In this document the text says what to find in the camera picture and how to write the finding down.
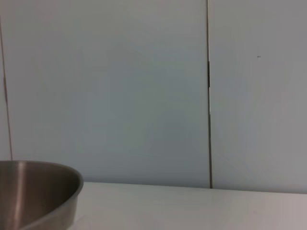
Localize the stainless steel mixing bowl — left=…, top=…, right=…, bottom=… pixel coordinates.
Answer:
left=0, top=160, right=84, bottom=230

